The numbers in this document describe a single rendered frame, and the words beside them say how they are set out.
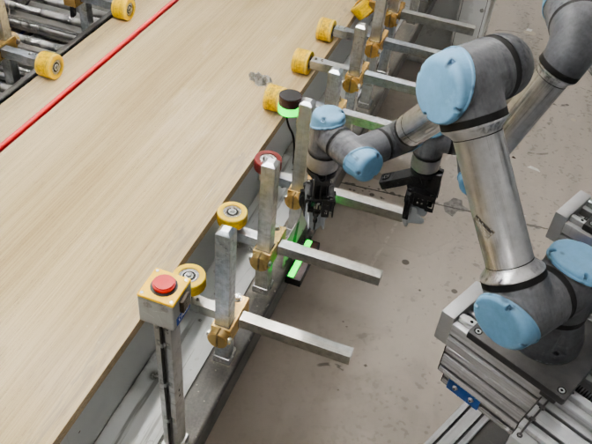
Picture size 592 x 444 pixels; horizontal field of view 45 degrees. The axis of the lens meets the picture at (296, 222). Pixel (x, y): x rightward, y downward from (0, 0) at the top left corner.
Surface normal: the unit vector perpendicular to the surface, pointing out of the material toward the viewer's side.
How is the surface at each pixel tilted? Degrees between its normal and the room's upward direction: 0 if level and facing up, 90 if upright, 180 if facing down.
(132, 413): 0
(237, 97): 0
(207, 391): 0
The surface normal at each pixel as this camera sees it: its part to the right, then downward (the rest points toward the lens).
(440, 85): -0.84, 0.22
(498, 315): -0.76, 0.47
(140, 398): 0.07, -0.74
